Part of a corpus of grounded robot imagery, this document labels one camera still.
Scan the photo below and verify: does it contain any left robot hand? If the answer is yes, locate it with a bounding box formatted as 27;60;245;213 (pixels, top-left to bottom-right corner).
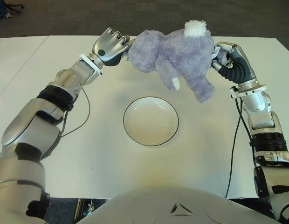
92;27;136;67

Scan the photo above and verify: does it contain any person in blue jeans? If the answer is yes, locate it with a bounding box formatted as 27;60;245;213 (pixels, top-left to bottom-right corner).
0;0;12;19

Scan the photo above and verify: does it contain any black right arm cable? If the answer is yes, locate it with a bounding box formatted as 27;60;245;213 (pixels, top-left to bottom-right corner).
225;98;252;199

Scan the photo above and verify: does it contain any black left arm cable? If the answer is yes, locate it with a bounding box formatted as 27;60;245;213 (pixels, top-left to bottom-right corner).
58;87;91;140

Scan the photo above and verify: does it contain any white plate black rim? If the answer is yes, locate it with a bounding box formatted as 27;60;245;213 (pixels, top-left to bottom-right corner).
123;96;179;147

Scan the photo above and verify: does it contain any purple plush bunny doll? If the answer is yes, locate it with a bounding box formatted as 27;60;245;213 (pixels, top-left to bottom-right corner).
127;20;216;104

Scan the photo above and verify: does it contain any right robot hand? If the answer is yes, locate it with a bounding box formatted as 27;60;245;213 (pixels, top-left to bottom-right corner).
211;42;261;86

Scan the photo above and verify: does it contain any black office chair base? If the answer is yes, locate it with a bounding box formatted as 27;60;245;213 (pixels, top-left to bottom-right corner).
7;3;25;11

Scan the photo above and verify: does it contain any silver robot torso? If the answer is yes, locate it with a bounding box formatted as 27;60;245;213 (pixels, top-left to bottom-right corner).
76;186;278;224

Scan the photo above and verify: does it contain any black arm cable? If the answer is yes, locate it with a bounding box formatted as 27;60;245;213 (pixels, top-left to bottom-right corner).
58;87;91;140
225;98;252;199

